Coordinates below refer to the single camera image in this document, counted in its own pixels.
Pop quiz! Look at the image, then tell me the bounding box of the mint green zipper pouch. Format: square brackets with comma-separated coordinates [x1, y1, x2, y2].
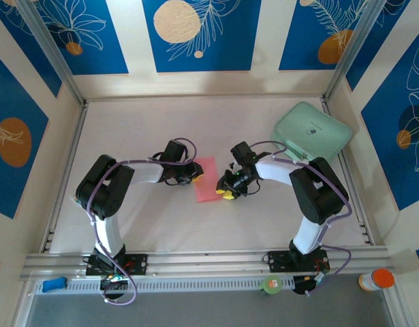
[270, 101, 353, 163]

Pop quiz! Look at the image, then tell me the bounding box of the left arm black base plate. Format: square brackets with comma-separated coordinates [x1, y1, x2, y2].
[85, 253, 149, 277]

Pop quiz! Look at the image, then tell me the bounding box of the orange-capped bottle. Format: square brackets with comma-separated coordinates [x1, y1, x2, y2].
[358, 268, 396, 292]

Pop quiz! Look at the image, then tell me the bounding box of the grey metal panel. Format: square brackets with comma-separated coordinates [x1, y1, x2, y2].
[25, 294, 394, 327]

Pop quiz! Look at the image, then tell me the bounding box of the pink paper sheet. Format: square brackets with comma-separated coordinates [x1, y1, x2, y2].
[193, 156, 221, 204]

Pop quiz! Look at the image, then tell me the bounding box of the green tape roll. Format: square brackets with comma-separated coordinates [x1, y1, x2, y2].
[259, 275, 283, 296]

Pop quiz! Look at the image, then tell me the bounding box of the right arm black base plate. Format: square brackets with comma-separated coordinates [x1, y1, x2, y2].
[266, 250, 330, 273]

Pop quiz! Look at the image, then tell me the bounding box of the blue bone-shaped sponge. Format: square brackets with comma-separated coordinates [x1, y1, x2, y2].
[42, 277, 67, 294]

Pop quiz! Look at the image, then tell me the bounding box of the wide aluminium mounting rail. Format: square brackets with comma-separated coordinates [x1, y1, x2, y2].
[20, 250, 394, 282]

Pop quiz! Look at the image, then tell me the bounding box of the slotted grey cable duct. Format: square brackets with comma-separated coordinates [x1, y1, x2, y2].
[35, 275, 295, 296]

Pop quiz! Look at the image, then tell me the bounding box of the aluminium frame post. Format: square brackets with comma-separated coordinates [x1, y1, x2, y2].
[323, 0, 389, 99]
[16, 0, 86, 106]

